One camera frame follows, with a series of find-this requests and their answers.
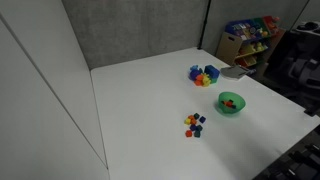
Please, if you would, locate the large blue toy block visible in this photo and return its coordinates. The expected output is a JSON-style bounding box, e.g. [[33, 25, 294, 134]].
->
[[203, 64, 221, 80]]

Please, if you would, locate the blue storage bin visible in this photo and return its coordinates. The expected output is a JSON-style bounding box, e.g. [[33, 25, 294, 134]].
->
[[224, 20, 255, 42]]

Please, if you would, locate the wooden toy storage shelf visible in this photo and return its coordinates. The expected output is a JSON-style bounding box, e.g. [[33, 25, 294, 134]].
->
[[215, 15, 287, 69]]

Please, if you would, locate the black vertical pole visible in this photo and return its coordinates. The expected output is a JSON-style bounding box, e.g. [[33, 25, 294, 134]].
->
[[197, 0, 212, 51]]

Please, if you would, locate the green plastic bowl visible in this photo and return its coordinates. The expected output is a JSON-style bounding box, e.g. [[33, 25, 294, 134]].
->
[[218, 91, 247, 116]]

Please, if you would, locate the red storage bin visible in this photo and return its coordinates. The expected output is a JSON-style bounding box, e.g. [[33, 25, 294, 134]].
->
[[262, 15, 281, 34]]

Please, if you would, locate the green storage bin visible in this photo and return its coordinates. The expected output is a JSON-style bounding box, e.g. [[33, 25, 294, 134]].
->
[[252, 17, 270, 34]]

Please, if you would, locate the orange toy piece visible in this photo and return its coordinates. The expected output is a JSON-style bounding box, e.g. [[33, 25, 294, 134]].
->
[[194, 73, 205, 87]]

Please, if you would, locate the dark block in bowl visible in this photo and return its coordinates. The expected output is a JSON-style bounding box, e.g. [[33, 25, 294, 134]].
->
[[220, 99, 237, 110]]

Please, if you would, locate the black equipment frame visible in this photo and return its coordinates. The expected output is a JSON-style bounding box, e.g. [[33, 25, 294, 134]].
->
[[252, 124, 320, 180]]

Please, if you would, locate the yellow toy piece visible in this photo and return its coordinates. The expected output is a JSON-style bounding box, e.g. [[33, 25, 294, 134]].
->
[[201, 73, 212, 88]]

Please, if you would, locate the orange building block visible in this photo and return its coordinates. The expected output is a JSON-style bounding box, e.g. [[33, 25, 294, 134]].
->
[[188, 114, 198, 126]]

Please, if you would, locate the yellow storage bin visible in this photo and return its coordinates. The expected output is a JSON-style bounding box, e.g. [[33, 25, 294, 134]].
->
[[238, 43, 265, 58]]

